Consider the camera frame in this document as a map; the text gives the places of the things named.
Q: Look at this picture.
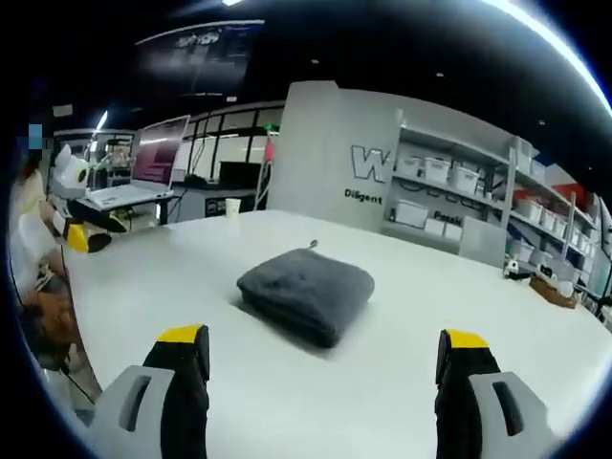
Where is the row of white storage boxes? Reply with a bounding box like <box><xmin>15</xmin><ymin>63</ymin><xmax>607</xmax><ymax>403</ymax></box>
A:
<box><xmin>394</xmin><ymin>152</ymin><xmax>599</xmax><ymax>269</ymax></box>

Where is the grey metal shelf unit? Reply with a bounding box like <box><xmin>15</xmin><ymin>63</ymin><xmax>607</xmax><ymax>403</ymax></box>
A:
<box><xmin>382</xmin><ymin>108</ymin><xmax>604</xmax><ymax>288</ymax></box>

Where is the brown wicker basket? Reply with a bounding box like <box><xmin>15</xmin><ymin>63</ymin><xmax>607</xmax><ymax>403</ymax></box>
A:
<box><xmin>529</xmin><ymin>273</ymin><xmax>580</xmax><ymax>311</ymax></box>

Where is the person's white clothing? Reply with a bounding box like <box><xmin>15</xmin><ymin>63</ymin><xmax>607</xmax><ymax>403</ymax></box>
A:
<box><xmin>8</xmin><ymin>162</ymin><xmax>73</xmax><ymax>297</ymax></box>

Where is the white standing desk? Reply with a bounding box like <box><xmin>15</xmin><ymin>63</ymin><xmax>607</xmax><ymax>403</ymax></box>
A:
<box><xmin>75</xmin><ymin>185</ymin><xmax>176</xmax><ymax>226</ymax></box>

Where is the dark hanging ceiling screen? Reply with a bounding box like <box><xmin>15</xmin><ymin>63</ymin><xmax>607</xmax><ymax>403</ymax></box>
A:
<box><xmin>133</xmin><ymin>18</ymin><xmax>267</xmax><ymax>93</ymax></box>

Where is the white printed partition panel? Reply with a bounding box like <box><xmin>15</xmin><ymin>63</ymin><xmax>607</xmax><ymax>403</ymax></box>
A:
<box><xmin>265</xmin><ymin>79</ymin><xmax>508</xmax><ymax>269</ymax></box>

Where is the large tilted monitor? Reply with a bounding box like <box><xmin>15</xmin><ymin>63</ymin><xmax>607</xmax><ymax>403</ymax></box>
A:
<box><xmin>130</xmin><ymin>114</ymin><xmax>192</xmax><ymax>190</ymax></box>

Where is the thin black cable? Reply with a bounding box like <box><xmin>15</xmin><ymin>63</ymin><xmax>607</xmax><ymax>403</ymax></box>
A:
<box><xmin>55</xmin><ymin>241</ymin><xmax>104</xmax><ymax>404</ymax></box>

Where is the grey towel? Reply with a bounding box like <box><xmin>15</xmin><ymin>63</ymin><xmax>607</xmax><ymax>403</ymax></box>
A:
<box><xmin>236</xmin><ymin>238</ymin><xmax>376</xmax><ymax>349</ymax></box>

